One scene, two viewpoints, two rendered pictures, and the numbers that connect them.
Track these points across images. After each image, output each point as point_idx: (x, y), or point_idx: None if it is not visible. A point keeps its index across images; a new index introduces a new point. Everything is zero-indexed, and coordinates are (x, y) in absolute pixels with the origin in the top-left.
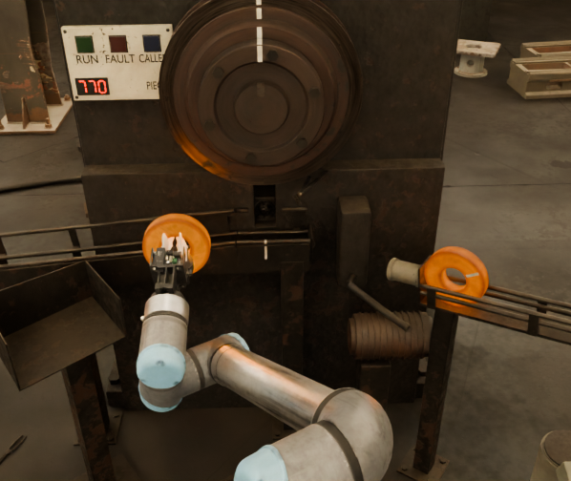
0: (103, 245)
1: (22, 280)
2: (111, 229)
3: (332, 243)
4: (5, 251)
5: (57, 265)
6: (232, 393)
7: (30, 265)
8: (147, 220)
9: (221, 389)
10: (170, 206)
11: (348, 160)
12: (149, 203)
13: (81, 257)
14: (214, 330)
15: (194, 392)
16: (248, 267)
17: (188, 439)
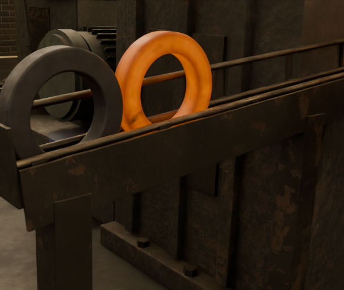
0: (320, 72)
1: (283, 114)
2: (315, 55)
3: None
4: (223, 92)
5: (318, 87)
6: None
7: (292, 91)
8: None
9: None
10: None
11: None
12: None
13: (333, 75)
14: None
15: (328, 281)
16: None
17: None
